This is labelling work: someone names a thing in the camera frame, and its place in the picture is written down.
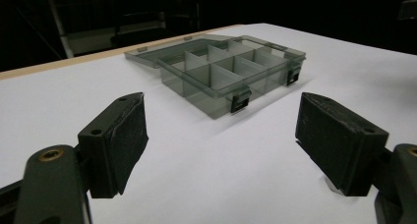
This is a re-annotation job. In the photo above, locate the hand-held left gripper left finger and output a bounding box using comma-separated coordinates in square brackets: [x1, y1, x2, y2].
[77, 91, 149, 199]

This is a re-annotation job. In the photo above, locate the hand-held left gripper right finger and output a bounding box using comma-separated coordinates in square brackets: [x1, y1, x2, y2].
[294, 91, 390, 197]

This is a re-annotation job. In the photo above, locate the transparent grey compartment box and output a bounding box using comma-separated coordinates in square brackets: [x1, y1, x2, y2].
[123, 33, 308, 120]

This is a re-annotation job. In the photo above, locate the white desk leg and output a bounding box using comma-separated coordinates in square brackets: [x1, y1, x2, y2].
[44, 0, 75, 60]

